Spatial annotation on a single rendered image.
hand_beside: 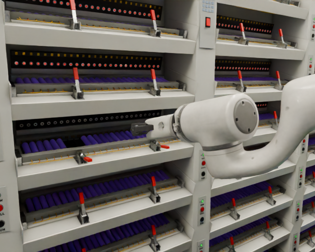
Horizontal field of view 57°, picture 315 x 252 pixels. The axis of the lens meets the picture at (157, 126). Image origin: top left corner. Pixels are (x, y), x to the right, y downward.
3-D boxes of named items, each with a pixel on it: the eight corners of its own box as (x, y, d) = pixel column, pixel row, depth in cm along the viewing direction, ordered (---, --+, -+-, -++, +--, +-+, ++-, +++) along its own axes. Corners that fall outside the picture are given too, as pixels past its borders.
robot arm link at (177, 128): (180, 145, 58) (171, 145, 61) (212, 140, 63) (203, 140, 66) (175, 103, 59) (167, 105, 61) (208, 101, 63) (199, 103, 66)
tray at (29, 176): (191, 156, 111) (196, 134, 107) (17, 191, 77) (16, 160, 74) (162, 134, 126) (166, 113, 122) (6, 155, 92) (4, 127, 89)
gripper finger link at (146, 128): (140, 131, 63) (129, 132, 68) (170, 128, 67) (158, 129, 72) (139, 126, 63) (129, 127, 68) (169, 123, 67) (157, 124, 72)
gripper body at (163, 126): (172, 143, 60) (144, 144, 69) (208, 137, 66) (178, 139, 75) (168, 107, 60) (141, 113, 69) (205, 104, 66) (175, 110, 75)
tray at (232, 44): (302, 60, 143) (312, 31, 137) (212, 55, 109) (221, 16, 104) (268, 51, 158) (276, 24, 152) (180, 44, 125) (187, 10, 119)
